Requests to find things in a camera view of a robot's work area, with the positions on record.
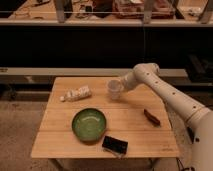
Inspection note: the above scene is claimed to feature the white ceramic cup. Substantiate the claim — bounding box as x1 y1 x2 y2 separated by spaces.
107 80 122 100

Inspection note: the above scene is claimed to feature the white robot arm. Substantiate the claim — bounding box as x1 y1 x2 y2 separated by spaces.
121 63 213 171

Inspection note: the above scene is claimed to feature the green ceramic bowl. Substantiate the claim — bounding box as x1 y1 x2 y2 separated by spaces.
72 108 107 143

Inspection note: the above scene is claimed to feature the brown wooden stick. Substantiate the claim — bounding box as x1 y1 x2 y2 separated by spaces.
144 110 161 126

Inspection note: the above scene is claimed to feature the white tube bottle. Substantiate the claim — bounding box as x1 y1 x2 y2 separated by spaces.
60 86 92 102

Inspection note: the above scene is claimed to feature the wooden folding table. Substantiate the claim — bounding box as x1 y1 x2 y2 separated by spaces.
31 77 180 159

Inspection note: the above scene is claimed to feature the black rectangular box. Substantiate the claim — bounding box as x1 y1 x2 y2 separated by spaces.
102 136 128 154

